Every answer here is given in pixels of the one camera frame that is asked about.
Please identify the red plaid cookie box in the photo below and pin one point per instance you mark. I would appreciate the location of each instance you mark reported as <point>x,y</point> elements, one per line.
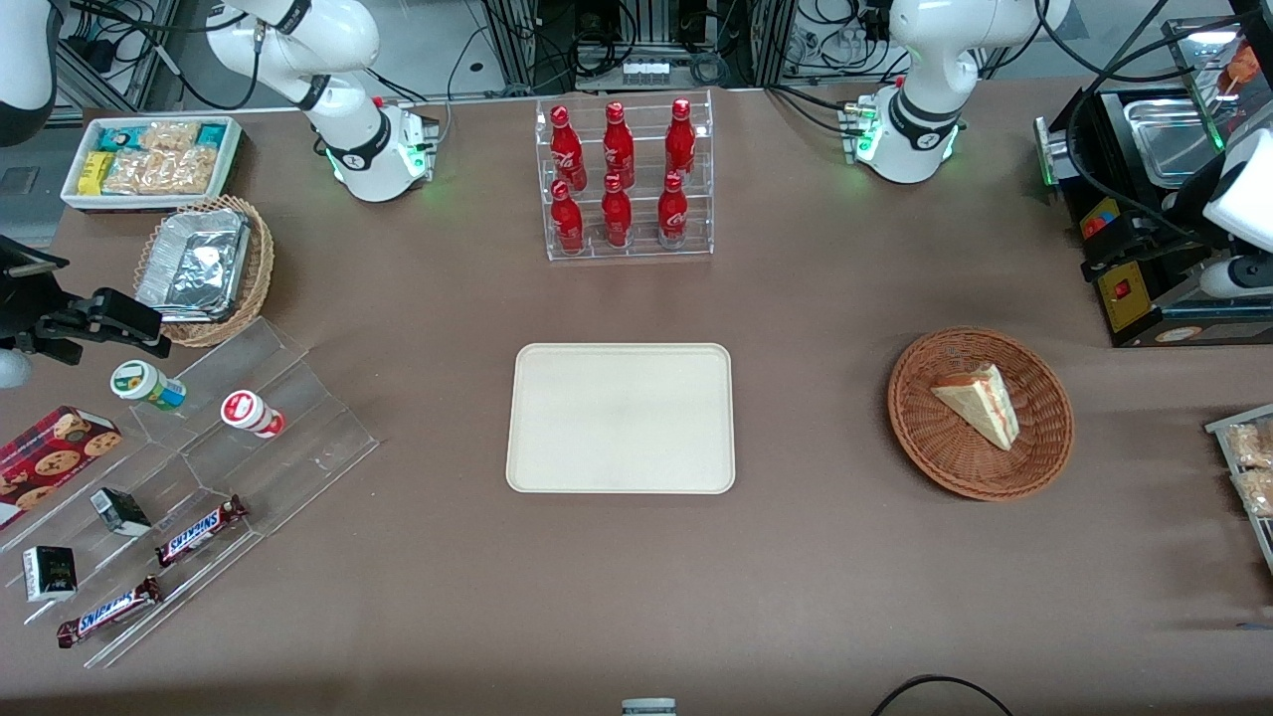
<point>50,457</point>

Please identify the Snickers chocolate bar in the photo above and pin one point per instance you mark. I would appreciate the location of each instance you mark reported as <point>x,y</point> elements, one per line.
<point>107,612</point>
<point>199,530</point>

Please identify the brown round wicker basket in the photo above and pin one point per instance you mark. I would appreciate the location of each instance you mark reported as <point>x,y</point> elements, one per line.
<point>945,457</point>

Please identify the steel food pan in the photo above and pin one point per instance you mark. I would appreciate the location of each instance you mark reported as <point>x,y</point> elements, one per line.
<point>1169,139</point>

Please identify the red cola bottle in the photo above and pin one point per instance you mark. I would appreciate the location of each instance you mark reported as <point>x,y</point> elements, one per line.
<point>618,149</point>
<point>680,141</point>
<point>617,216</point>
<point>566,221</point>
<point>673,212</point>
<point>566,149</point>

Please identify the green lidded yogurt cup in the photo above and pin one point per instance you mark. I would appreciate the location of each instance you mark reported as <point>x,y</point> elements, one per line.
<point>144,385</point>

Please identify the red emergency stop button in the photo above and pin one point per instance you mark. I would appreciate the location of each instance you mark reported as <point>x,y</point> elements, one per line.
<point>1094,223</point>

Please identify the white plastic bin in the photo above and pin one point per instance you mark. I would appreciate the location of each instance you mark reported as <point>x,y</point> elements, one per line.
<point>231,159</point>

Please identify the teal snack pack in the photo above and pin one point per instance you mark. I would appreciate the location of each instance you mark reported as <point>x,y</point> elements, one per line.
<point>212,134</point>
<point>114,137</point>

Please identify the cream plastic tray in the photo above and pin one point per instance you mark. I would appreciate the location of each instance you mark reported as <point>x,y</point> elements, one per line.
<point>622,418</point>

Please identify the black food warmer machine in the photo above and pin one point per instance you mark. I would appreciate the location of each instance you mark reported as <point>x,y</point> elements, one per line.
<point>1134,308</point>

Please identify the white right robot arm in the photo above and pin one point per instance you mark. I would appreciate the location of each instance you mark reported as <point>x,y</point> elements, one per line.
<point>338,45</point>

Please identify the light wicker basket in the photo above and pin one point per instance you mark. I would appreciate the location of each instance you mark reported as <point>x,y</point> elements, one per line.
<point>257,268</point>

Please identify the small black white box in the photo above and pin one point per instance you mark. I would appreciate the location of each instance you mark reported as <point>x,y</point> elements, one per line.
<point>50,574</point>

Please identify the grey white device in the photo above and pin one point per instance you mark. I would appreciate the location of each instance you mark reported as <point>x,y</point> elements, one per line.
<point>648,708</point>

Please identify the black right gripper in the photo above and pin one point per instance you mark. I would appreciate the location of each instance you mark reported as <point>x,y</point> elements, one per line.
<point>22,307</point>

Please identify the red lidded yogurt cup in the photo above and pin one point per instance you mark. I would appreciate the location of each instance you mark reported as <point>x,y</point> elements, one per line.
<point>249,413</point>

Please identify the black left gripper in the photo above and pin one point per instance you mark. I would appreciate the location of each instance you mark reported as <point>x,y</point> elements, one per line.
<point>1146,230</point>

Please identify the stacked foil containers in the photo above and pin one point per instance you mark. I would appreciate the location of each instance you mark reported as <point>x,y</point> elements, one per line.
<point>194,264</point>

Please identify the yellow snack pack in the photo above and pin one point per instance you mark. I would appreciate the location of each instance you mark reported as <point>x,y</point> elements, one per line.
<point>94,174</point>

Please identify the clear acrylic bottle rack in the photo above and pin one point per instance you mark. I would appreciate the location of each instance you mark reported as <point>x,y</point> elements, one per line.
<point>636,254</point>

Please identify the clear bag of snacks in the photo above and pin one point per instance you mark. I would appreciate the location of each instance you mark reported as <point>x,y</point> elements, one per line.
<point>1257,492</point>
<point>1251,445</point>

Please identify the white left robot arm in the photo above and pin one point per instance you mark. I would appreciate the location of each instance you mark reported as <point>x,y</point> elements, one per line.
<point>925,60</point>

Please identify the triangular sandwich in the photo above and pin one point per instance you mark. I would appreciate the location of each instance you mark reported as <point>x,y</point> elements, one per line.
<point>980,403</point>

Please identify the grey tray with snacks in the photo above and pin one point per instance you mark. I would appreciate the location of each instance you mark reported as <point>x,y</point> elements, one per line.
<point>1218,430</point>

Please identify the clear bag of crackers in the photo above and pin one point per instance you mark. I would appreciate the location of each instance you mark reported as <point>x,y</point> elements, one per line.
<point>159,171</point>
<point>169,135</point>

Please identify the clear acrylic tiered stand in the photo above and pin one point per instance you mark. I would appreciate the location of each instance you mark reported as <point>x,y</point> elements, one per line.
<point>288,447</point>

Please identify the white power strip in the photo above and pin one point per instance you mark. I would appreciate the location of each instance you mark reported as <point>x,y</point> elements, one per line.
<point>646,72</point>

